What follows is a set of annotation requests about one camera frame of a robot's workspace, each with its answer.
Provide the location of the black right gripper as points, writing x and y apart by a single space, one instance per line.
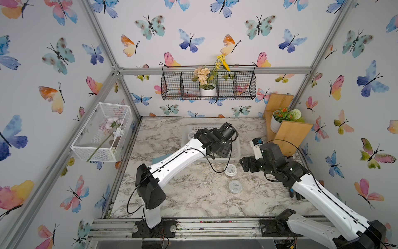
252 160

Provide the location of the wooden corner shelf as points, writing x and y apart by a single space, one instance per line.
290 134

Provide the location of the white plastic perforated basket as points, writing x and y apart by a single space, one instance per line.
194 127

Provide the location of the black wire wall basket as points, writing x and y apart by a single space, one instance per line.
184 83

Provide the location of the blue black work glove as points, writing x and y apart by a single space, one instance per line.
292 194

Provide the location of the white pot beige flowers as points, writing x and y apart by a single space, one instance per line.
208 77

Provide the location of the pink artificial flower stem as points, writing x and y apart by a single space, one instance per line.
113 126

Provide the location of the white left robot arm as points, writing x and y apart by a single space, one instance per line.
151 180

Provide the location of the yogurt cup without cap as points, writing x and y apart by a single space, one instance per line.
235 186

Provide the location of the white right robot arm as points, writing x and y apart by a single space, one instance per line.
348 229

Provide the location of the white pot green plant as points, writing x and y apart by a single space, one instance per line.
285 114

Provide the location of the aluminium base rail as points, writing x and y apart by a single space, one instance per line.
212 228

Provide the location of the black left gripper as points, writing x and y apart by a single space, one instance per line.
224 152

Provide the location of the white wire mesh box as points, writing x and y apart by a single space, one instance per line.
93 133

